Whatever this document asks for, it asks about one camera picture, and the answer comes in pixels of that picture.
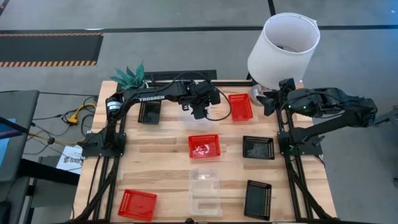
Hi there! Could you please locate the grey side desk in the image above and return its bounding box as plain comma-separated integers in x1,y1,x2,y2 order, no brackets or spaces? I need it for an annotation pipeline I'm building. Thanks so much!
0,90,40,183

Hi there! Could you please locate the blue monitor screen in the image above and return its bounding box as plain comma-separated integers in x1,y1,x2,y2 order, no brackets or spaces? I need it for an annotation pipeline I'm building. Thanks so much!
0,117,18,167

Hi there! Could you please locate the green artificial potted plant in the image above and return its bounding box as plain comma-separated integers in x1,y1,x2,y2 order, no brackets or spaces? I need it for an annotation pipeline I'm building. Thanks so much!
109,60,147,90

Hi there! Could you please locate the red plastic basket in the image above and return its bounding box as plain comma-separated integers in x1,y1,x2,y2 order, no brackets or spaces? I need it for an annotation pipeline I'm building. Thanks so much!
188,134,221,160
228,93,254,122
118,189,158,222

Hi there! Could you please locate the white printed paper sign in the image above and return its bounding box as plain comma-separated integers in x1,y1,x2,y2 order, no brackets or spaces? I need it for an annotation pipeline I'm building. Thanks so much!
55,144,83,175

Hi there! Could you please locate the clear plastic basket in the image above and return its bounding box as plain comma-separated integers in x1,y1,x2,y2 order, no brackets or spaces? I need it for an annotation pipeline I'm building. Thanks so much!
188,167,223,218
178,105,219,131

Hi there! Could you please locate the black hazard-striped floor mat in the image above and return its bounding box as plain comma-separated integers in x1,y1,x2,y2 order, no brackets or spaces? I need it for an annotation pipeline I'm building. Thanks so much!
0,32,104,68

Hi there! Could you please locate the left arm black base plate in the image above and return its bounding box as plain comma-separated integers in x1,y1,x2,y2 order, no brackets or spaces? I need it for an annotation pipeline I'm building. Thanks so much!
81,131,127,158

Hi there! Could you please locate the black plastic basket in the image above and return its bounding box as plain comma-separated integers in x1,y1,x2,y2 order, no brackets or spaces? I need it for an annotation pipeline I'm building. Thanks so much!
137,100,162,125
242,135,275,161
244,179,273,222

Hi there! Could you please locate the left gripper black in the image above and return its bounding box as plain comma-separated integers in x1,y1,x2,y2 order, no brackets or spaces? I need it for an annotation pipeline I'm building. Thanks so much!
185,80,222,121

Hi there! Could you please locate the black perforated floor panel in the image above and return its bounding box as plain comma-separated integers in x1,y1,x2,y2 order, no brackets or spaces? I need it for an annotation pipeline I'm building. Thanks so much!
143,70,218,82

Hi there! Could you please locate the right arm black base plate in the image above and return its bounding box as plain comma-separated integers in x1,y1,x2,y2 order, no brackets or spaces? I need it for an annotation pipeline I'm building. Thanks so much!
277,131,323,156

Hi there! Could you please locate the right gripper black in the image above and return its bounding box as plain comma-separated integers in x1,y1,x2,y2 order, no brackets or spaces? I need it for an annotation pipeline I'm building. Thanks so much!
256,78,297,117

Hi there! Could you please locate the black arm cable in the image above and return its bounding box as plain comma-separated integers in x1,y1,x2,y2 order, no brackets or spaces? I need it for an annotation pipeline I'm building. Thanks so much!
205,86,233,122

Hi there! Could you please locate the yellow power cable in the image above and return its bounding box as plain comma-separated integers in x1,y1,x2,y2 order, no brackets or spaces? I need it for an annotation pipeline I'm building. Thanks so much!
27,103,98,147

